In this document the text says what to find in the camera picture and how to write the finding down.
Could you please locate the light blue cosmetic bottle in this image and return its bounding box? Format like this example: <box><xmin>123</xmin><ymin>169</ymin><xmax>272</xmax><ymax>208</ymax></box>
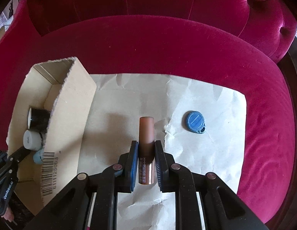
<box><xmin>33</xmin><ymin>149</ymin><xmax>44</xmax><ymax>165</ymax></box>

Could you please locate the white round cream jar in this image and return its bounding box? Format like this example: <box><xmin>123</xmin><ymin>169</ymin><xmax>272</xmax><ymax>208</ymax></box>
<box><xmin>23</xmin><ymin>130</ymin><xmax>46</xmax><ymax>151</ymax></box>

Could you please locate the black round jar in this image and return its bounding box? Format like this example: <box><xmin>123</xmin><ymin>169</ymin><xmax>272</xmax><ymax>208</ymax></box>
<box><xmin>27</xmin><ymin>107</ymin><xmax>50</xmax><ymax>132</ymax></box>

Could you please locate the cardboard box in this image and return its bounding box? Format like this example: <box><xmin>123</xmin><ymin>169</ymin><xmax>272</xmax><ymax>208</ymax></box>
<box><xmin>6</xmin><ymin>57</ymin><xmax>97</xmax><ymax>215</ymax></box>

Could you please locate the blue round key fob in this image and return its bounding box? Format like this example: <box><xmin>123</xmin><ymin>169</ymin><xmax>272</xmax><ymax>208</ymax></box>
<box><xmin>185</xmin><ymin>111</ymin><xmax>205</xmax><ymax>134</ymax></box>

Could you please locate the rose gold lipstick tube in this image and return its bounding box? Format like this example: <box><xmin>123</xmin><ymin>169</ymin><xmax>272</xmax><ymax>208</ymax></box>
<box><xmin>138</xmin><ymin>117</ymin><xmax>155</xmax><ymax>185</ymax></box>

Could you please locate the person left hand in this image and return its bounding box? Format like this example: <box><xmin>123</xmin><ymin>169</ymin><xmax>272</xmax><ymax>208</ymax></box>
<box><xmin>2</xmin><ymin>207</ymin><xmax>14</xmax><ymax>222</ymax></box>

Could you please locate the brown kraft paper sheet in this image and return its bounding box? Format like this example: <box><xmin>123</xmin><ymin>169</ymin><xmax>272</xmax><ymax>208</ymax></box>
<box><xmin>77</xmin><ymin>73</ymin><xmax>247</xmax><ymax>230</ymax></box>

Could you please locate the red velvet tufted sofa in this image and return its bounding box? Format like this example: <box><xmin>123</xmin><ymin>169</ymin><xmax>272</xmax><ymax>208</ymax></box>
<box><xmin>0</xmin><ymin>0</ymin><xmax>297</xmax><ymax>222</ymax></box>

